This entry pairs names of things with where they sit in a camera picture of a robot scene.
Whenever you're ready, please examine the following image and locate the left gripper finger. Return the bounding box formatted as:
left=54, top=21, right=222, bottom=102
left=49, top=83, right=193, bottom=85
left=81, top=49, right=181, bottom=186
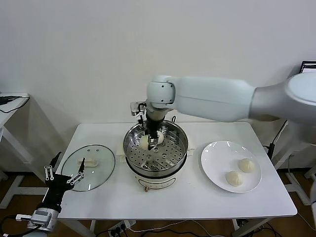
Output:
left=44, top=152, right=62, bottom=182
left=67, top=158, right=86, bottom=185

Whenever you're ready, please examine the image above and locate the white electric cooker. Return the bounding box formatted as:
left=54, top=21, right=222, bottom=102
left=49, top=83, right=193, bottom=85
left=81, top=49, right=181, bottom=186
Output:
left=116, top=138, right=196, bottom=193

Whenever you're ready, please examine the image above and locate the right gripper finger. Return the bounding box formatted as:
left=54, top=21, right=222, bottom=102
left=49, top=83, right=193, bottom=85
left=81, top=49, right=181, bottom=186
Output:
left=147, top=133, right=159, bottom=152

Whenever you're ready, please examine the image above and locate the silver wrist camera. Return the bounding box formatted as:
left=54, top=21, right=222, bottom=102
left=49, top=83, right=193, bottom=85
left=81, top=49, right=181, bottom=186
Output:
left=130, top=100, right=147, bottom=118
left=31, top=209, right=53, bottom=224

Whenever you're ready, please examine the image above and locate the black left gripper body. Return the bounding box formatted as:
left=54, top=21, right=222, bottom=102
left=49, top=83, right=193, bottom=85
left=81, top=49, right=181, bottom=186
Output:
left=43, top=174, right=75, bottom=213

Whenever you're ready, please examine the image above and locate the white power strip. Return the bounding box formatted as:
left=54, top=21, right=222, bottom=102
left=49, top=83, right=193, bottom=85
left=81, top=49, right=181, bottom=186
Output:
left=108, top=220, right=136, bottom=235

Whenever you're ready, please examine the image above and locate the perforated steel steamer basket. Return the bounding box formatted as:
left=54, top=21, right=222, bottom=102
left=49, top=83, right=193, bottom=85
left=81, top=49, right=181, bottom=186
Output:
left=122, top=119, right=189, bottom=172

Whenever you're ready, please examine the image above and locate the round glass lid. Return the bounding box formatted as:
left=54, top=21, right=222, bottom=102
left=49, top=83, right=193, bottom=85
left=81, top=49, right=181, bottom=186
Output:
left=60, top=144, right=116, bottom=192

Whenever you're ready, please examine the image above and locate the black adapter cable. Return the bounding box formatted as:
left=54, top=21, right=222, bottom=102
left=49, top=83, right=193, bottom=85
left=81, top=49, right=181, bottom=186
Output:
left=0, top=95, right=31, bottom=114

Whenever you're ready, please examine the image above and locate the white side table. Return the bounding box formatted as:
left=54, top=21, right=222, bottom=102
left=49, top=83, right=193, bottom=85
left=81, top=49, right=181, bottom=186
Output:
left=0, top=92, right=56, bottom=210
left=276, top=138, right=316, bottom=205

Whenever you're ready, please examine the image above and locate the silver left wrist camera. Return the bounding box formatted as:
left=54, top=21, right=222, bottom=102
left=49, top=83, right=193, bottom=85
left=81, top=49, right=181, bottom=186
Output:
left=31, top=209, right=53, bottom=224

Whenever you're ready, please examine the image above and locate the round white plate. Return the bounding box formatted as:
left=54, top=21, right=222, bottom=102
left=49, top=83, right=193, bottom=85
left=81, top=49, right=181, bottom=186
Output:
left=200, top=140, right=262, bottom=194

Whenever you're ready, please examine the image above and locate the white laptop cable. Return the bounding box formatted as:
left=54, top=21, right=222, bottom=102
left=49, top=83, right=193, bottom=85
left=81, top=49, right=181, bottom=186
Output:
left=273, top=119, right=289, bottom=144

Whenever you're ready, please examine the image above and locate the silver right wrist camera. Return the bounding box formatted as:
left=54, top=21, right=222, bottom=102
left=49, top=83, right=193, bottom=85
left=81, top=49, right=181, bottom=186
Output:
left=130, top=100, right=147, bottom=118

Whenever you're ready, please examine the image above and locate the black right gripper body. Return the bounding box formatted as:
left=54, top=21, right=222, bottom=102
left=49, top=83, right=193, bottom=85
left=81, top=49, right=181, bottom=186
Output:
left=145, top=116, right=161, bottom=139

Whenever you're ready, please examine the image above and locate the grey open laptop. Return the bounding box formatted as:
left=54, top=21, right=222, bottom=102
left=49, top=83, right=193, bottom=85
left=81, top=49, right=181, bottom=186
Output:
left=300, top=60, right=316, bottom=75

